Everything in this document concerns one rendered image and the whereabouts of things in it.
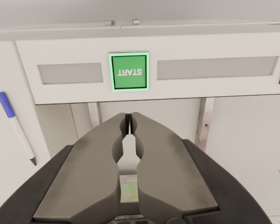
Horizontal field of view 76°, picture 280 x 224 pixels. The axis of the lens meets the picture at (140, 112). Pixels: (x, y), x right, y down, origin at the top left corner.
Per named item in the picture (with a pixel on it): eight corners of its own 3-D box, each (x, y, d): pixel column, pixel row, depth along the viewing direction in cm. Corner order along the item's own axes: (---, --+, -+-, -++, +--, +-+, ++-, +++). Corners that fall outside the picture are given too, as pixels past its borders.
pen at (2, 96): (37, 166, 32) (1, 94, 25) (31, 167, 32) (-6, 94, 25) (39, 162, 33) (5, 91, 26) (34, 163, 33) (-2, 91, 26)
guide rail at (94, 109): (115, 214, 64) (114, 223, 61) (110, 215, 64) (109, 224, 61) (95, 79, 41) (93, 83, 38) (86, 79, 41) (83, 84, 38)
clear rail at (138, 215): (219, 210, 54) (221, 214, 53) (94, 218, 53) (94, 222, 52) (220, 207, 54) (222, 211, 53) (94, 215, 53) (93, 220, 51)
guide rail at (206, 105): (190, 210, 65) (193, 218, 62) (184, 210, 65) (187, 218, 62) (213, 74, 42) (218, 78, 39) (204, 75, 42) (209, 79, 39)
